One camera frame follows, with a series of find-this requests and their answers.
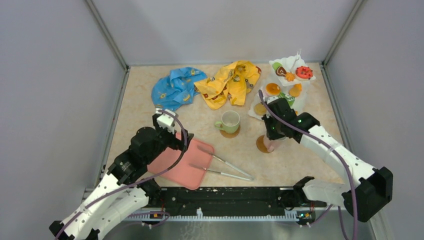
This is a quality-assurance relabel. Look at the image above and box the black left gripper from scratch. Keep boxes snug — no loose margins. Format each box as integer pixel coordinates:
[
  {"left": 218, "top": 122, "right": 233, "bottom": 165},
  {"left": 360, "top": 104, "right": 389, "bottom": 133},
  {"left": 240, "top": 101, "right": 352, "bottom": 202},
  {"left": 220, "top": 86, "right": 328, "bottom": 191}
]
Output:
[{"left": 145, "top": 114, "right": 194, "bottom": 164}]

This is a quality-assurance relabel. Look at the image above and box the pink cup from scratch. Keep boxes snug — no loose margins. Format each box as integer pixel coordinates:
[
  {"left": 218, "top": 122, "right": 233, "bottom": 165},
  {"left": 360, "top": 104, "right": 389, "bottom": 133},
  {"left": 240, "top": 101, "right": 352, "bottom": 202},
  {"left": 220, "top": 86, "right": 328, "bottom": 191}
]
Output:
[{"left": 263, "top": 135, "right": 286, "bottom": 153}]

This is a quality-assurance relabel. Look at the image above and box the round wooden coaster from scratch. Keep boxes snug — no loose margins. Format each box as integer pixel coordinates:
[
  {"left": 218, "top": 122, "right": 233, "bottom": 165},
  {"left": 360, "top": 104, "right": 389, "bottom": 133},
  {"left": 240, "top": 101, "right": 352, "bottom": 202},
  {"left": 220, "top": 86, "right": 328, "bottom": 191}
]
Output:
[{"left": 256, "top": 135, "right": 274, "bottom": 154}]

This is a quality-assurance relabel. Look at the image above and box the round tan muffin cake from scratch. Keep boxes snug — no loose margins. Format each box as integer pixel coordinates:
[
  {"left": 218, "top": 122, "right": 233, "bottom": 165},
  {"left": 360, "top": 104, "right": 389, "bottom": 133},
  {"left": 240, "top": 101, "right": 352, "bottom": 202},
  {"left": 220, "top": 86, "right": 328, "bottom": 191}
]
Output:
[{"left": 253, "top": 103, "right": 267, "bottom": 116}]

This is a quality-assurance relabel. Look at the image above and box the green cake slice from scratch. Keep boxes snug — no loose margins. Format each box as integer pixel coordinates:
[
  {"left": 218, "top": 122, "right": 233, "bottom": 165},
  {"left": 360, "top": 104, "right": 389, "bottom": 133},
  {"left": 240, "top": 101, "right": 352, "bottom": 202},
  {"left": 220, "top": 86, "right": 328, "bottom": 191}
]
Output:
[{"left": 279, "top": 92, "right": 296, "bottom": 107}]

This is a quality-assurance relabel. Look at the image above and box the yellow orange pastry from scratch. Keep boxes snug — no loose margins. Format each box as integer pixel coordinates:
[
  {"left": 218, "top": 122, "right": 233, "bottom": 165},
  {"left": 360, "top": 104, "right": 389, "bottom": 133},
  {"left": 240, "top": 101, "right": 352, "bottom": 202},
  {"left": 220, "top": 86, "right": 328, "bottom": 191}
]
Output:
[{"left": 264, "top": 83, "right": 281, "bottom": 97}]

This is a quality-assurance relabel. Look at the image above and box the round yellow cracker biscuit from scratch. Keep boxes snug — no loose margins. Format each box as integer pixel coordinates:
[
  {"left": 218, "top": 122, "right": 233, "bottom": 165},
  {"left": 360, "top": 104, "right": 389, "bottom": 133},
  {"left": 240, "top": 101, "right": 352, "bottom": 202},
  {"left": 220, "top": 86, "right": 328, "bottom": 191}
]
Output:
[{"left": 289, "top": 86, "right": 302, "bottom": 98}]

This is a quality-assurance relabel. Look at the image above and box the woven rattan coaster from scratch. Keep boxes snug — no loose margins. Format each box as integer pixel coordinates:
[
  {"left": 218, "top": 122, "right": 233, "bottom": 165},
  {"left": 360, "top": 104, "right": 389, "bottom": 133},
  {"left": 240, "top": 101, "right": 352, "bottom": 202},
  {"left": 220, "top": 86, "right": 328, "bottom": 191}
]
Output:
[{"left": 219, "top": 127, "right": 241, "bottom": 139}]

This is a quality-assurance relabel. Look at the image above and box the green mug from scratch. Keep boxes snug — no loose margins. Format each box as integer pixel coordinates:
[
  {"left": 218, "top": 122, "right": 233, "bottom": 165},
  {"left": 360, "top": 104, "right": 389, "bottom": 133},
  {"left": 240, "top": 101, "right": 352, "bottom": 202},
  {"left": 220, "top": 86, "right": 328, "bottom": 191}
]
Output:
[{"left": 214, "top": 110, "right": 241, "bottom": 134}]

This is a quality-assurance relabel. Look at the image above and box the orange swirl cookie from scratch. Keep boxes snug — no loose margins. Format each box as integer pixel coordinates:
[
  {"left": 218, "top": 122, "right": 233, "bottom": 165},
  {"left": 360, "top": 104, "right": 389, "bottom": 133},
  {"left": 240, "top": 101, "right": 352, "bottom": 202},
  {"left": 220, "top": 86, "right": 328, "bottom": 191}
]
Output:
[{"left": 285, "top": 72, "right": 296, "bottom": 82}]

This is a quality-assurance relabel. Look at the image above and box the metal tongs white handle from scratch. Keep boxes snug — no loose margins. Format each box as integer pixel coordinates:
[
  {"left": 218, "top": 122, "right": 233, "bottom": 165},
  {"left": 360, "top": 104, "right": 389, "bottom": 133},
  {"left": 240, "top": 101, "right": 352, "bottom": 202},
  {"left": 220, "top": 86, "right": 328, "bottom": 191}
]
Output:
[{"left": 189, "top": 146, "right": 255, "bottom": 181}]

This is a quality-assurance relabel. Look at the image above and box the brown heart cookie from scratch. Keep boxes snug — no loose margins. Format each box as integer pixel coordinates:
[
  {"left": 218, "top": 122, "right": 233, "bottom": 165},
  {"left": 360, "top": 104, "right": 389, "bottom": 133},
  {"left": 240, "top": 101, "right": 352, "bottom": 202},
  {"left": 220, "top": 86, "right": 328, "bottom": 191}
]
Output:
[{"left": 275, "top": 65, "right": 287, "bottom": 77}]

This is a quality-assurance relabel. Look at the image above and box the red orange donut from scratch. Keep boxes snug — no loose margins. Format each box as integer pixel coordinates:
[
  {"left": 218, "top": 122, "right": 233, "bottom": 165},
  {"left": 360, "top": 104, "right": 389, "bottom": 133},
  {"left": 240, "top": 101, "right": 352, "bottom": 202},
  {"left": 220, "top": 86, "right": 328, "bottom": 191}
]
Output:
[{"left": 294, "top": 66, "right": 314, "bottom": 81}]

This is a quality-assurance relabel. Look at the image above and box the green round macaron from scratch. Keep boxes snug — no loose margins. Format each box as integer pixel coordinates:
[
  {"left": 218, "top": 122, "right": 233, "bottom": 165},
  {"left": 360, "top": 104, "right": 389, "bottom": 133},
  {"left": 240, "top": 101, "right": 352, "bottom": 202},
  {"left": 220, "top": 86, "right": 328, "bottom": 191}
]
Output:
[{"left": 272, "top": 62, "right": 282, "bottom": 71}]

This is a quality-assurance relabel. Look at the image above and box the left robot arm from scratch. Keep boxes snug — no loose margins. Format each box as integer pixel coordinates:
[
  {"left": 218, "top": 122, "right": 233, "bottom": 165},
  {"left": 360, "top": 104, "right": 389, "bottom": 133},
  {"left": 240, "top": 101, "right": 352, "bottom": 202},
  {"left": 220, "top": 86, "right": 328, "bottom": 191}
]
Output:
[{"left": 49, "top": 108, "right": 193, "bottom": 240}]

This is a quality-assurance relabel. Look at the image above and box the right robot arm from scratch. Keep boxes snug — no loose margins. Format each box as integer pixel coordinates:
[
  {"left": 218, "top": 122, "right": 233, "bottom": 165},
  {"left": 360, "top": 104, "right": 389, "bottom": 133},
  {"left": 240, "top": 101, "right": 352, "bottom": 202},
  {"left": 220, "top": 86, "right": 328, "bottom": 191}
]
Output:
[{"left": 261, "top": 97, "right": 394, "bottom": 223}]

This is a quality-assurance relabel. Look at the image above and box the pink plastic tray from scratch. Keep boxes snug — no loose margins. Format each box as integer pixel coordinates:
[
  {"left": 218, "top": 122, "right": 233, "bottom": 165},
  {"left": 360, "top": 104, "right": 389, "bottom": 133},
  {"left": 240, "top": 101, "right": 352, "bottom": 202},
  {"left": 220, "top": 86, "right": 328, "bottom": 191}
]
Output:
[{"left": 147, "top": 138, "right": 215, "bottom": 190}]

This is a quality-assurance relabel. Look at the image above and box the blue patterned cloth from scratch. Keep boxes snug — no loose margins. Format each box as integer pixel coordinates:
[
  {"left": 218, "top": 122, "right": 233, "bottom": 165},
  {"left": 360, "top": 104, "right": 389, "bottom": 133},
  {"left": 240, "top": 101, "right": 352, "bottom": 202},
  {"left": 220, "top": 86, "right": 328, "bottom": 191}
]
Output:
[{"left": 151, "top": 67, "right": 207, "bottom": 112}]

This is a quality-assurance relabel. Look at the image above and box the white tiered dessert stand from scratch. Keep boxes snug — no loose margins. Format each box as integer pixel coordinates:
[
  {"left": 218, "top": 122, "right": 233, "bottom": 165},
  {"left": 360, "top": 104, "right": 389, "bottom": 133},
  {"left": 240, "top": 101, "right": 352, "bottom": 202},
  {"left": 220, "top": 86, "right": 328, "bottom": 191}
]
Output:
[{"left": 259, "top": 50, "right": 316, "bottom": 114}]

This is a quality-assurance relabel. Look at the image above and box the yellow patterned cloth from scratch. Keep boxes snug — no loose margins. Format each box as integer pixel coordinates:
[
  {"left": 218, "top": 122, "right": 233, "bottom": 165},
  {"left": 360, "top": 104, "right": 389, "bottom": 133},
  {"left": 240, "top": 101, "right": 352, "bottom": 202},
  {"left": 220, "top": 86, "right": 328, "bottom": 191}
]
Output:
[{"left": 194, "top": 60, "right": 262, "bottom": 110}]

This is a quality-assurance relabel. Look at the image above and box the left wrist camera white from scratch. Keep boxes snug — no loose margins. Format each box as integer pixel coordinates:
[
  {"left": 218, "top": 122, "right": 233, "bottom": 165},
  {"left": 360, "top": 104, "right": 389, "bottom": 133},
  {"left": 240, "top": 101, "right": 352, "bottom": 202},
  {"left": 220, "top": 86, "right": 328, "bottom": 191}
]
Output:
[{"left": 155, "top": 108, "right": 178, "bottom": 134}]

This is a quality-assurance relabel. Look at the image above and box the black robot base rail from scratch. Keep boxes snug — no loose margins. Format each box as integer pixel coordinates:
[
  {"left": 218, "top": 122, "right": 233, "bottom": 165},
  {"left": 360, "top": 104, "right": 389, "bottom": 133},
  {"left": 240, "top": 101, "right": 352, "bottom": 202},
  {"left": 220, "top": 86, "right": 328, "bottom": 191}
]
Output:
[{"left": 146, "top": 186, "right": 327, "bottom": 217}]

